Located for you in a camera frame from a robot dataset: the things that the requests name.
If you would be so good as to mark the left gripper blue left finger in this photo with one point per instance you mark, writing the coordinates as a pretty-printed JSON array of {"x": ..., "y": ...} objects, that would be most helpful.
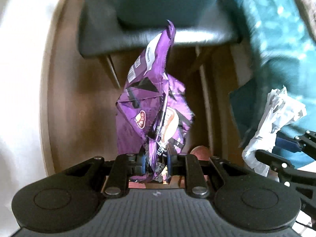
[{"x": 124, "y": 166}]

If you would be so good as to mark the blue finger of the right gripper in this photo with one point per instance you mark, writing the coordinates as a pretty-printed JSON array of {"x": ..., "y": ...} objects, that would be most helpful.
[{"x": 287, "y": 143}]

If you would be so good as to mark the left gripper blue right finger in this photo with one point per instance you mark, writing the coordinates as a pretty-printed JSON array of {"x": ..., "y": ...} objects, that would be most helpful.
[{"x": 188, "y": 166}]

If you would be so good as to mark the orange foam fruit net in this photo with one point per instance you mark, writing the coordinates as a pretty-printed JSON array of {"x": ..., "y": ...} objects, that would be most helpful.
[{"x": 202, "y": 153}]

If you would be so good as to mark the white paper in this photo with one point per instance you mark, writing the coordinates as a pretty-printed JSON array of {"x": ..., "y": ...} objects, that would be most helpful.
[{"x": 280, "y": 110}]

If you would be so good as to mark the purple chip bag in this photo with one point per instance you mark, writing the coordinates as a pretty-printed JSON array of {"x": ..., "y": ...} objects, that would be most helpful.
[{"x": 152, "y": 111}]

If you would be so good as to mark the dark teal trash bin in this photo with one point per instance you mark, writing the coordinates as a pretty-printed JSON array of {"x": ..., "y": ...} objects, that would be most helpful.
[{"x": 155, "y": 13}]

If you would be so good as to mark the teal plaid blanket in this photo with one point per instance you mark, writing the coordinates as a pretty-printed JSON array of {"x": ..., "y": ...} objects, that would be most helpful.
[{"x": 282, "y": 56}]

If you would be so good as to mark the wooden chair black seat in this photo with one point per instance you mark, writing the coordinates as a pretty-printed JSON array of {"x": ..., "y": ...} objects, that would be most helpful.
[{"x": 100, "y": 35}]

